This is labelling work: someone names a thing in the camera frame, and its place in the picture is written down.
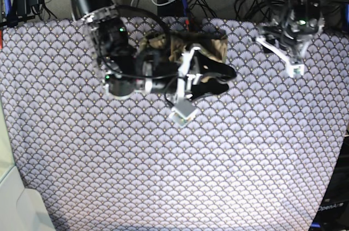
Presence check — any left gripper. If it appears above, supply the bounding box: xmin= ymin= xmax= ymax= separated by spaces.
xmin=258 ymin=23 xmax=311 ymax=57

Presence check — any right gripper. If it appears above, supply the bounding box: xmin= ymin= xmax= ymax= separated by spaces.
xmin=163 ymin=52 xmax=237 ymax=100

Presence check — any camouflage T-shirt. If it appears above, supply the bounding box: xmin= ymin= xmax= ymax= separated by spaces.
xmin=139 ymin=29 xmax=229 ymax=83

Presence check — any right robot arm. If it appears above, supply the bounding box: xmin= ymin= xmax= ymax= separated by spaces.
xmin=70 ymin=0 xmax=237 ymax=103

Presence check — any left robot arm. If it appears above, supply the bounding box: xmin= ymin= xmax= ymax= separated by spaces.
xmin=204 ymin=0 xmax=324 ymax=100

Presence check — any red black clamp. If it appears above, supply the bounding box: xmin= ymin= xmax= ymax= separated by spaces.
xmin=185 ymin=18 xmax=195 ymax=31

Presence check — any black box under table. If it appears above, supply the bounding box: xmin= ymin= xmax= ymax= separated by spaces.
xmin=157 ymin=0 xmax=186 ymax=17

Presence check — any fan pattern tablecloth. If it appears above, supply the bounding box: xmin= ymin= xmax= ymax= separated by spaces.
xmin=1 ymin=19 xmax=348 ymax=230

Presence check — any black OpenArm case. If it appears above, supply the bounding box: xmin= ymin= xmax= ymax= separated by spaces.
xmin=309 ymin=136 xmax=348 ymax=230

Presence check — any white plastic bin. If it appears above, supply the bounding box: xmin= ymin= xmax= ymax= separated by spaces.
xmin=1 ymin=111 xmax=55 ymax=230

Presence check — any black cable bundle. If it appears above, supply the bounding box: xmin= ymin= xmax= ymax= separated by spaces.
xmin=188 ymin=0 xmax=273 ymax=22

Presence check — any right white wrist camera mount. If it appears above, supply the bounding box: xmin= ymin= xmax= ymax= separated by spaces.
xmin=169 ymin=44 xmax=201 ymax=128

